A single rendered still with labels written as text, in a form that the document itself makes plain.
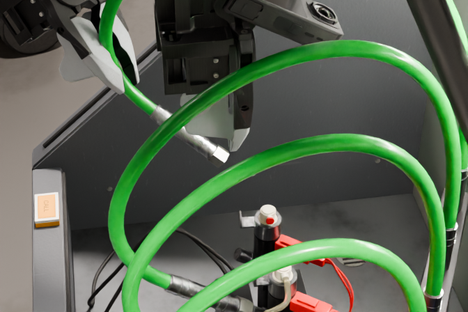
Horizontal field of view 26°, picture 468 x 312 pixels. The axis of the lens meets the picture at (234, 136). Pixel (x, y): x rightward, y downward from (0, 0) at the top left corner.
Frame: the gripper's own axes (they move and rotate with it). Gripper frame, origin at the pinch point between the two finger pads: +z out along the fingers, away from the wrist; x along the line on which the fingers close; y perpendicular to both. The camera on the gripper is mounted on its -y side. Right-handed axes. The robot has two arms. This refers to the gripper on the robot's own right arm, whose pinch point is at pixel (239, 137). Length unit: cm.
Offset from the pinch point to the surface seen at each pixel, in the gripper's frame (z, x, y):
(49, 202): 26.1, -22.4, 21.0
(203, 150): 9.0, -9.3, 2.6
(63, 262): 27.3, -12.9, 19.6
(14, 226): 123, -120, 40
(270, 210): 9.7, 0.5, -3.0
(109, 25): -5.4, -13.3, 11.1
